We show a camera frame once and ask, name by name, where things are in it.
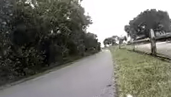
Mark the large dark tree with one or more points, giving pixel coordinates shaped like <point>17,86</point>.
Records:
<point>148,23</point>

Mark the row of trees and bushes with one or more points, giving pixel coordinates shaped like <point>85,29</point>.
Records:
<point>27,34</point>

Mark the grey asphalt path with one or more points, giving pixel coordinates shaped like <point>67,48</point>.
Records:
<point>69,84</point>

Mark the grass strip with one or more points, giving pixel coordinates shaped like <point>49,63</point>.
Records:
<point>146,77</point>

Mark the distant group of trees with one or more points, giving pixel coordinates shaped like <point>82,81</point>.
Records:
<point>112,40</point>

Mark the wooden post fence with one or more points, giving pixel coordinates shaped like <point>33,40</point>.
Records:
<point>152,41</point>

